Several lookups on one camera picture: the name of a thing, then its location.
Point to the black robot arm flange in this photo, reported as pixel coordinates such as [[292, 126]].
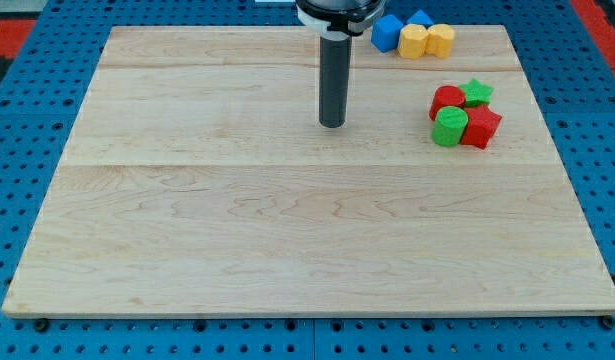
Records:
[[339, 18]]

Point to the light wooden board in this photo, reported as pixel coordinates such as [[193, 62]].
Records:
[[197, 182]]

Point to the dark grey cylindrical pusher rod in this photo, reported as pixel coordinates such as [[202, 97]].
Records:
[[334, 69]]

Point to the green cylinder block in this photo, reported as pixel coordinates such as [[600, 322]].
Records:
[[449, 126]]

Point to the red cylinder block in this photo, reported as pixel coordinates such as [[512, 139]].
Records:
[[446, 95]]

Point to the blue cube block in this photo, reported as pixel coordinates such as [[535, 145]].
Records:
[[386, 32]]

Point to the yellow hexagon block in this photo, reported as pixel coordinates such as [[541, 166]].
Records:
[[412, 41]]

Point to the red star block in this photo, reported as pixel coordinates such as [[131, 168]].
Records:
[[481, 127]]

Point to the green star block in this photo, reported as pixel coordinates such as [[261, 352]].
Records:
[[476, 93]]

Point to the yellow heart-shaped block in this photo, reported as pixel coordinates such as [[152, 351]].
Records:
[[440, 40]]

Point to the blue triangular block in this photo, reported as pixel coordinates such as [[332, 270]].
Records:
[[420, 17]]

